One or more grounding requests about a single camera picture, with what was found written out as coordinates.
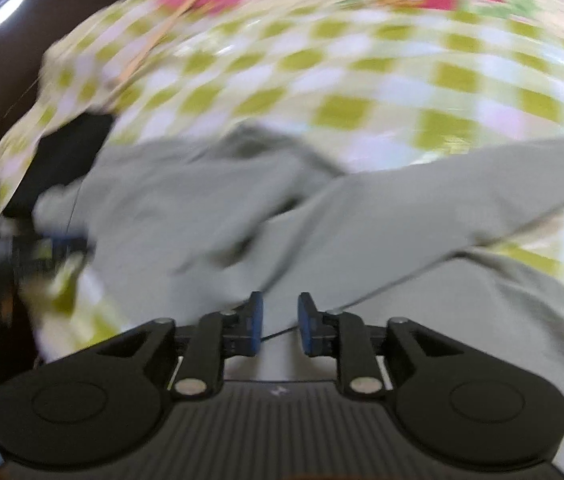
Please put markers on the checkered printed bed sheet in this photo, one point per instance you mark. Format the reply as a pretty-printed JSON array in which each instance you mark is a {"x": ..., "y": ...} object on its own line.
[{"x": 362, "y": 60}]

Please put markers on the dark brown furniture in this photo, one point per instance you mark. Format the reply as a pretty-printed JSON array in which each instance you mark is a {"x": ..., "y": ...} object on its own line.
[{"x": 1, "y": 70}]

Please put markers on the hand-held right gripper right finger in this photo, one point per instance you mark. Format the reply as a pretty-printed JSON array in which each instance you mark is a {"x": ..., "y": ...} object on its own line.
[{"x": 307, "y": 325}]

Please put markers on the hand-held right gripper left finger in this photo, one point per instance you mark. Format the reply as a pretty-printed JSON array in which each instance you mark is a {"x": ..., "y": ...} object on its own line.
[{"x": 254, "y": 322}]

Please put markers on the grey towel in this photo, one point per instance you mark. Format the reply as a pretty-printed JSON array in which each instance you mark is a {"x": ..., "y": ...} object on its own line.
[{"x": 362, "y": 220}]

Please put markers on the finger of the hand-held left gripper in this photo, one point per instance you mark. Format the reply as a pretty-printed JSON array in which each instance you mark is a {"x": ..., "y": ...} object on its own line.
[{"x": 67, "y": 246}]

